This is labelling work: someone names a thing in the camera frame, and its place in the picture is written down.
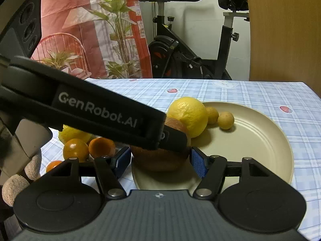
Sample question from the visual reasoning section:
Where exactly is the reddish brown round fruit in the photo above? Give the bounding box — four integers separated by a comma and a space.
130, 117, 191, 172

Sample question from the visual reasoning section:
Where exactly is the person's left hand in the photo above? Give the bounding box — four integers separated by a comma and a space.
2, 153, 42, 206

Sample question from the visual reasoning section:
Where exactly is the small orange tangerine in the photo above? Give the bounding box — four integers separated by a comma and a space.
46, 160, 63, 173
89, 137, 116, 157
63, 139, 90, 162

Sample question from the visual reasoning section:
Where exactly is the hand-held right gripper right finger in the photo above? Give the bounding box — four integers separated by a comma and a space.
189, 147, 275, 199

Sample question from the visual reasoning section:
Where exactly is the checked light blue tablecloth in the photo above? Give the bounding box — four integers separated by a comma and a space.
40, 78, 321, 241

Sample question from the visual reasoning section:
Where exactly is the yellow citrus fruit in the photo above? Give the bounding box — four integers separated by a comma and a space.
58, 124, 92, 144
167, 97, 209, 138

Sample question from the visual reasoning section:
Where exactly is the small tan longan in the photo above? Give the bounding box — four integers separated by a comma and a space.
206, 107, 219, 125
217, 111, 235, 130

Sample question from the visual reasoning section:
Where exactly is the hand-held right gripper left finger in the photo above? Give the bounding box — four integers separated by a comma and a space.
46, 147, 131, 199

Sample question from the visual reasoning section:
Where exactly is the wooden door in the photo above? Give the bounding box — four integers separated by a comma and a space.
244, 0, 321, 96

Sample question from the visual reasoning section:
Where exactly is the printed pink backdrop cloth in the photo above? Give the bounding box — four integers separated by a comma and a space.
30, 0, 153, 79

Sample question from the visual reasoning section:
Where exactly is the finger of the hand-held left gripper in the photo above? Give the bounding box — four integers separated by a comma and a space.
160, 124, 191, 154

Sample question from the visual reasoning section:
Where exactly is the black exercise bike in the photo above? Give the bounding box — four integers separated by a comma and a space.
138, 0, 251, 81

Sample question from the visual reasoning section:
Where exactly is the beige plate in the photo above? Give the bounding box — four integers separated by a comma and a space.
131, 102, 294, 196

